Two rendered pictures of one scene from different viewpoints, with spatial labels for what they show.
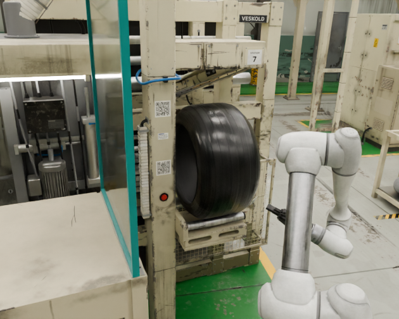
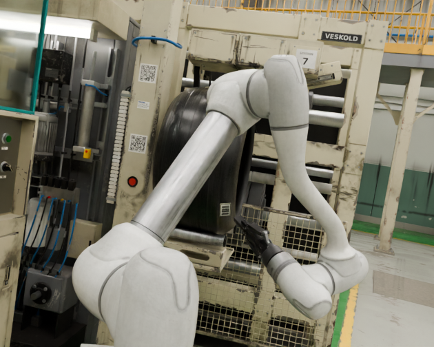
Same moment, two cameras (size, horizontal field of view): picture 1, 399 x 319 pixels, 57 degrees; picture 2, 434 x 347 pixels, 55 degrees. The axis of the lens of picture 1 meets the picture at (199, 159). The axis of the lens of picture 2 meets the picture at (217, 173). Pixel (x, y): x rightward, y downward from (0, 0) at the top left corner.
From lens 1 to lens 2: 1.29 m
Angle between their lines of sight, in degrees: 36
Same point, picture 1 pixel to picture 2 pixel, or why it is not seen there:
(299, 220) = (176, 164)
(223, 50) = (264, 45)
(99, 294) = not seen: outside the picture
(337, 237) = (306, 275)
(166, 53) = (161, 14)
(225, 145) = (191, 113)
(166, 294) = not seen: hidden behind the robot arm
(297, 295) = (107, 248)
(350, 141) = (273, 63)
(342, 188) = (282, 159)
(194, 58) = (225, 49)
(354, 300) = (148, 257)
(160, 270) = not seen: hidden behind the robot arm
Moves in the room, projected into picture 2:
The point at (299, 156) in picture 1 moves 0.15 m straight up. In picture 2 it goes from (217, 91) to (225, 36)
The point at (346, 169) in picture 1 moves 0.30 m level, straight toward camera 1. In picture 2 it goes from (274, 114) to (169, 91)
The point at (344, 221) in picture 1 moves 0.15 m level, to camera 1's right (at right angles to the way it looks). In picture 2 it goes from (333, 260) to (388, 276)
